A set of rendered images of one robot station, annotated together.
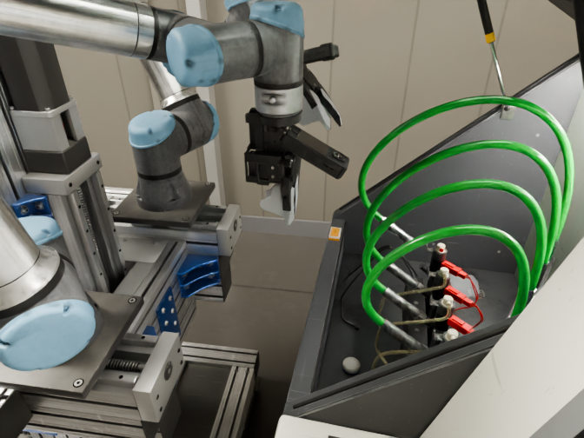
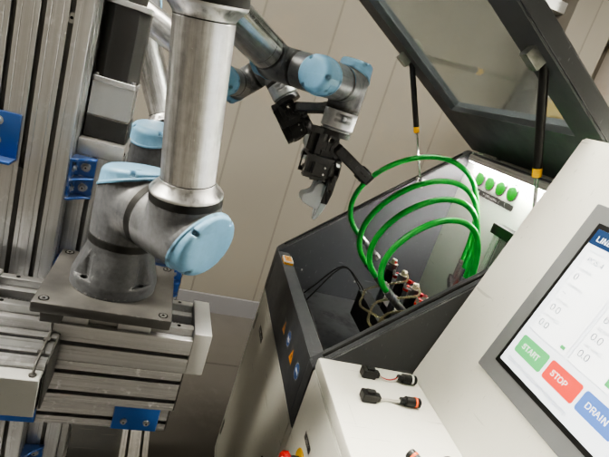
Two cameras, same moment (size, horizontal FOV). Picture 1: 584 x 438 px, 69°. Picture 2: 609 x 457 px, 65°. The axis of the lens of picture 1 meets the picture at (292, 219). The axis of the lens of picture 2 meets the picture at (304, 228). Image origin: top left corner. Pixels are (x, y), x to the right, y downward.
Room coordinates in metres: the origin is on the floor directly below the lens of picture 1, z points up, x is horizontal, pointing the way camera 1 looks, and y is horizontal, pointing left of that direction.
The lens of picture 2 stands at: (-0.31, 0.51, 1.48)
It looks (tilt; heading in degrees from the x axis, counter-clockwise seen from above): 16 degrees down; 333
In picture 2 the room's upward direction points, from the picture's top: 18 degrees clockwise
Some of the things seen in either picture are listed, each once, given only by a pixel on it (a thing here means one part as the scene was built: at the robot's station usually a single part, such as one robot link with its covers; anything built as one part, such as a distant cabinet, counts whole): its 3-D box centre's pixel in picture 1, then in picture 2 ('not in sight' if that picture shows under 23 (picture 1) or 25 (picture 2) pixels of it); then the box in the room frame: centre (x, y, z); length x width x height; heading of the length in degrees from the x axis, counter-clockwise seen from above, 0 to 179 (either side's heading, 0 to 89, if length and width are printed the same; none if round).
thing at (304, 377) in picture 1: (322, 312); (289, 317); (0.76, -0.08, 0.87); 0.62 x 0.04 x 0.16; 168
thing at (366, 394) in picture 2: not in sight; (391, 398); (0.28, -0.07, 0.99); 0.12 x 0.02 x 0.02; 78
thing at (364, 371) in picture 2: not in sight; (389, 375); (0.35, -0.11, 0.99); 0.12 x 0.02 x 0.02; 77
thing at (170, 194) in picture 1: (162, 182); not in sight; (1.03, 0.36, 1.09); 0.15 x 0.15 x 0.10
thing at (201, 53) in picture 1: (209, 51); (320, 75); (0.61, 0.11, 1.51); 0.11 x 0.11 x 0.08; 34
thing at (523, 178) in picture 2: not in sight; (520, 177); (0.65, -0.57, 1.43); 0.54 x 0.03 x 0.02; 168
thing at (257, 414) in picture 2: not in sight; (244, 436); (0.76, -0.06, 0.44); 0.65 x 0.02 x 0.68; 168
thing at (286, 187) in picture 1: (287, 186); (328, 185); (0.63, 0.01, 1.29); 0.05 x 0.02 x 0.09; 168
